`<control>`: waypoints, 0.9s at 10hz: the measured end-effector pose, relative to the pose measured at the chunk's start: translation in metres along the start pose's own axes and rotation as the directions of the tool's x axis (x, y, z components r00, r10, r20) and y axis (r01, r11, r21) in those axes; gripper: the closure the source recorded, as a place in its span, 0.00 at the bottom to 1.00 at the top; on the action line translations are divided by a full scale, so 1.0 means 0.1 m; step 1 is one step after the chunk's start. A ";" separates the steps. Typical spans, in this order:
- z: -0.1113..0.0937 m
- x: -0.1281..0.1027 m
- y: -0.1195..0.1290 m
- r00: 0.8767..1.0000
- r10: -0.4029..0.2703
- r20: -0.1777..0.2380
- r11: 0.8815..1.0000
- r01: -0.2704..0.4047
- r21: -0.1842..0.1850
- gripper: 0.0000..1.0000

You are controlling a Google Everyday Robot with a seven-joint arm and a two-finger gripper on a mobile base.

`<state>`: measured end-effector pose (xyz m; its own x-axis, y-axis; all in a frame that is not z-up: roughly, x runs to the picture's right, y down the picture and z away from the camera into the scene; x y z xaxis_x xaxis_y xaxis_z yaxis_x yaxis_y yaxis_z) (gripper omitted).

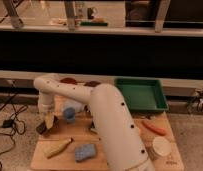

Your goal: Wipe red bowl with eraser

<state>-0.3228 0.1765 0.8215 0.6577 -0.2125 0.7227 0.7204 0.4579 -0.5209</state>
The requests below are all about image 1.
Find brown round object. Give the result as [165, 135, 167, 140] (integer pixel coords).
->
[84, 81, 101, 87]

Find black cables on floor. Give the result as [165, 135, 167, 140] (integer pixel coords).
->
[0, 83, 30, 171]

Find black metal clip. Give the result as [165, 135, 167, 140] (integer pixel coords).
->
[88, 122, 97, 134]

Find orange sausage toy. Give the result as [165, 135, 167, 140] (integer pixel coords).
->
[141, 120, 167, 136]

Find red bowl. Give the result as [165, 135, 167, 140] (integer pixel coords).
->
[60, 77, 77, 85]

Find black cables at right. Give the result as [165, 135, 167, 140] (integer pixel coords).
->
[186, 80, 203, 114]

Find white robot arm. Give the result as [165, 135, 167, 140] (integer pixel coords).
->
[34, 74, 155, 171]

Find green plastic tray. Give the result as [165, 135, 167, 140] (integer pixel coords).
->
[114, 78, 168, 113]

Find blue sponge cloth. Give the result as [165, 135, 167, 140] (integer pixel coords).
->
[75, 144, 96, 162]

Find clear bottle blue cap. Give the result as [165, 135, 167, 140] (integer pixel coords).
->
[62, 100, 84, 123]

